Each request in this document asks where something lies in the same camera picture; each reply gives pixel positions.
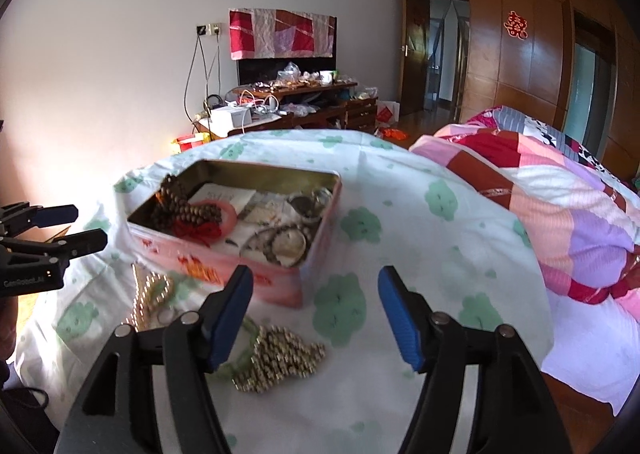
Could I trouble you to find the grey bead bracelet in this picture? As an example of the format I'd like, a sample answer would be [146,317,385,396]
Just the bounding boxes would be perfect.
[240,227,296,260]

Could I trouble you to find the white and red gift bag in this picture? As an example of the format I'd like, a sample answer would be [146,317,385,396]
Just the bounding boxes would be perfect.
[376,101,401,125]

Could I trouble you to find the red and pink television cloth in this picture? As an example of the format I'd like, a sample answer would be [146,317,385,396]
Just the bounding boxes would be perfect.
[229,8,337,60]

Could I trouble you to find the red paper wall decoration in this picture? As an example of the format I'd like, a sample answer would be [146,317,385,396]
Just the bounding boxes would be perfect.
[504,10,529,39]

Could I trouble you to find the glass sliding door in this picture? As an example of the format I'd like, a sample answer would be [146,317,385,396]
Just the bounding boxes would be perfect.
[562,9,616,160]

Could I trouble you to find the round dial wristwatch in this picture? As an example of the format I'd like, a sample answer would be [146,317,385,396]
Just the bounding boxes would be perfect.
[277,233,307,266]

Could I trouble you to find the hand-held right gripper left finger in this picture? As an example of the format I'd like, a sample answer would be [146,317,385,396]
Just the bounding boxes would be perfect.
[54,264,255,454]

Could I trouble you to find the pink metal tin box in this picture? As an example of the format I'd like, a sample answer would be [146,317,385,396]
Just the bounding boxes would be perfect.
[126,159,343,309]

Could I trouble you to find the plain white bed sheet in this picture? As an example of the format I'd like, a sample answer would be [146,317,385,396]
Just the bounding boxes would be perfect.
[542,284,640,417]

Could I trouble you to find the green jade bracelet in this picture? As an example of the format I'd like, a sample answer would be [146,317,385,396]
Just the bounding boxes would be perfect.
[210,317,261,382]

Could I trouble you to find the pink patchwork quilt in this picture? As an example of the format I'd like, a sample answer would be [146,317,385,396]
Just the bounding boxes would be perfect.
[409,106,640,320]

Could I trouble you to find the printed paper leaflets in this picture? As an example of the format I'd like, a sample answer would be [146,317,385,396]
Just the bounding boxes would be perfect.
[190,184,301,255]

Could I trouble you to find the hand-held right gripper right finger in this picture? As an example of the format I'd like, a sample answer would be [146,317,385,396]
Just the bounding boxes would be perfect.
[377,265,573,454]

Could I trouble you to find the brown bead bracelet red tassel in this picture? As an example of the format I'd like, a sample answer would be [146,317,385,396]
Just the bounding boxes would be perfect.
[150,174,223,247]

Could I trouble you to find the brown wooden door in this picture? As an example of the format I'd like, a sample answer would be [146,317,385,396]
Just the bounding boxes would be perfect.
[400,0,431,117]

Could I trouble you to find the pink bangle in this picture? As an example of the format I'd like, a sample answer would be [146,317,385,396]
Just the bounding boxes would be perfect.
[192,199,238,241]

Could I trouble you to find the person's left forearm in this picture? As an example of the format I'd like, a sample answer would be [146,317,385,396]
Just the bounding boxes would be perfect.
[0,297,20,375]

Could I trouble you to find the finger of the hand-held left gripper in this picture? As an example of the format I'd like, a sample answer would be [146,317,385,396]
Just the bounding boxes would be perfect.
[0,201,80,237]
[0,228,109,261]

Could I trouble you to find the brown wooden wardrobe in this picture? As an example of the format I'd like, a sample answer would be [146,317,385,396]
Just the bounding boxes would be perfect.
[395,0,640,180]

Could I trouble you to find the white box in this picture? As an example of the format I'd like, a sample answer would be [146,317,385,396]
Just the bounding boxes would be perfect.
[210,107,252,130]

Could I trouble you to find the white sheet with green print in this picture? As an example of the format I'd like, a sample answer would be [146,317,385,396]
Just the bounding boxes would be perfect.
[15,128,556,454]

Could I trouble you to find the hanging grey cables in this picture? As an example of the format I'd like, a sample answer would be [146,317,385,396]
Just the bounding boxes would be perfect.
[184,34,222,122]

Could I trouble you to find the silver bead necklace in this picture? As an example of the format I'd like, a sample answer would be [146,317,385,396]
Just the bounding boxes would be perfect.
[232,325,327,394]

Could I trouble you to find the black television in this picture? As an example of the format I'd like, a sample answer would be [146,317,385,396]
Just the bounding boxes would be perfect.
[237,56,337,86]

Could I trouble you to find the wooden television cabinet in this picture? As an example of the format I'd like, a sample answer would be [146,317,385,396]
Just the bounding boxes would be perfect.
[192,81,378,137]

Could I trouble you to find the cream pearl necklace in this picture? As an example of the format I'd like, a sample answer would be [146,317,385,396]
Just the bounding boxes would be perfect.
[131,264,176,330]

